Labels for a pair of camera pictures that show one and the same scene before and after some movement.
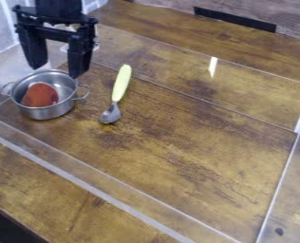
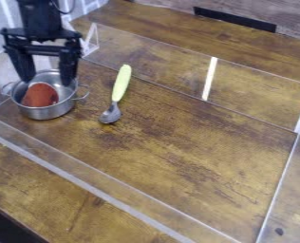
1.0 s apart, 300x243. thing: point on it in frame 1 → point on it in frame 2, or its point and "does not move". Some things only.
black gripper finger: x=81 y=46 → x=69 y=58
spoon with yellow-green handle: x=112 y=115 does not move
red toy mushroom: x=40 y=94 does not move
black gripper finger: x=36 y=44 → x=24 y=63
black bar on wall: x=237 y=18 does not move
